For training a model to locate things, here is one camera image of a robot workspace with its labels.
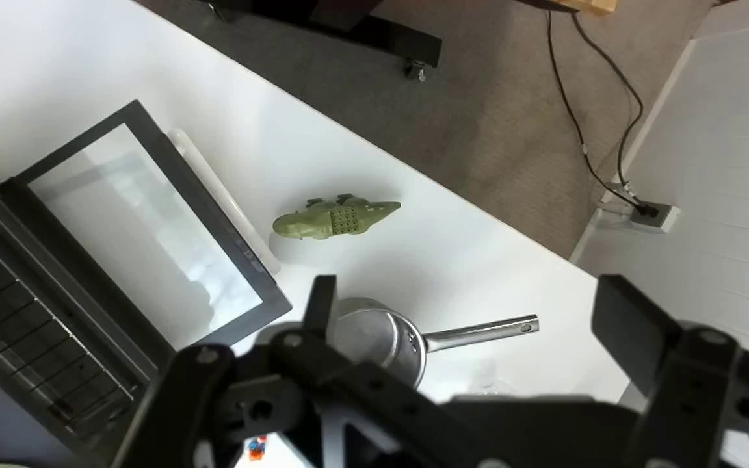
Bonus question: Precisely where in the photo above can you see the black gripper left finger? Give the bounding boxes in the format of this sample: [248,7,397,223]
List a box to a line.
[302,275,334,338]

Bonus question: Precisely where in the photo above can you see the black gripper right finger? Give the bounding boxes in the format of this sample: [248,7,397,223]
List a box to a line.
[589,275,681,396]

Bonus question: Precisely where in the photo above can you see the green toy dinosaur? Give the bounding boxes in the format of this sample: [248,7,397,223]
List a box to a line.
[273,195,397,240]

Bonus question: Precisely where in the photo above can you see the black toaster oven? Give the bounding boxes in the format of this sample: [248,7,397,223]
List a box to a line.
[0,101,290,460]

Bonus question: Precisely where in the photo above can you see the black cart base with caster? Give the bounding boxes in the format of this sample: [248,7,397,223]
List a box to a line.
[200,0,441,84]

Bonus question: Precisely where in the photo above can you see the silver pot with handle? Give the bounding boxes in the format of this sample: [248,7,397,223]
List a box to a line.
[328,296,540,388]

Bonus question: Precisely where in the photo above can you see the white wall outlet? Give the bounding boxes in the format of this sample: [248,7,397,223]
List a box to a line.
[598,192,678,235]

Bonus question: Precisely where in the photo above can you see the black power cable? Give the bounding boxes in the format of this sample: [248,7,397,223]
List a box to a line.
[542,7,659,215]

